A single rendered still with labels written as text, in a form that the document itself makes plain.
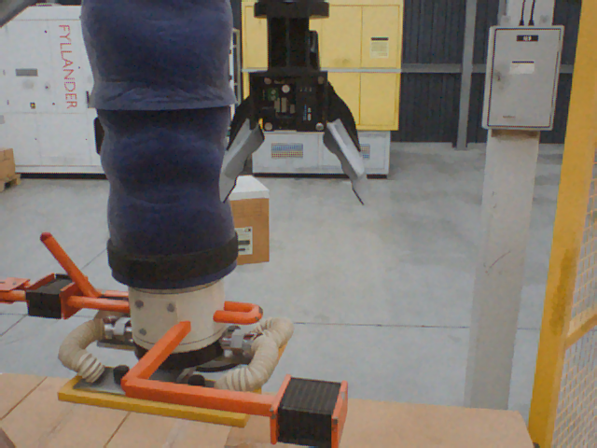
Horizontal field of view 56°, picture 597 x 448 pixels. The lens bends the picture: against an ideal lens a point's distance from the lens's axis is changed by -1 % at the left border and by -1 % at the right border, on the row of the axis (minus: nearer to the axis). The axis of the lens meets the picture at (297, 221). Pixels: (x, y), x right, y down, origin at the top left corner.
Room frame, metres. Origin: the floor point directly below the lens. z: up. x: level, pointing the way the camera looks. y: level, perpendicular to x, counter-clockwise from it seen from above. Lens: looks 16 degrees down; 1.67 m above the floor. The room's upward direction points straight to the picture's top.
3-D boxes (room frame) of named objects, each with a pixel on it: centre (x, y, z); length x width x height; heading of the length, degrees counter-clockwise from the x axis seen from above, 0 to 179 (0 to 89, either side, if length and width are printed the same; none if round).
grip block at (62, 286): (1.00, 0.46, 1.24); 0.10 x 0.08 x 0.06; 167
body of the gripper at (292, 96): (0.56, 0.01, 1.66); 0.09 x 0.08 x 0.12; 176
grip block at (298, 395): (0.62, -0.02, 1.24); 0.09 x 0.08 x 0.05; 167
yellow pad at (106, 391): (0.85, 0.24, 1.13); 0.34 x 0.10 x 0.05; 77
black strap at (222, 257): (0.94, 0.22, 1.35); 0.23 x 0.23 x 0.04
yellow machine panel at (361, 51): (8.59, -0.35, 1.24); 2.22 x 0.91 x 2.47; 86
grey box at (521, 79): (1.73, -0.67, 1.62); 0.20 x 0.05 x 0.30; 81
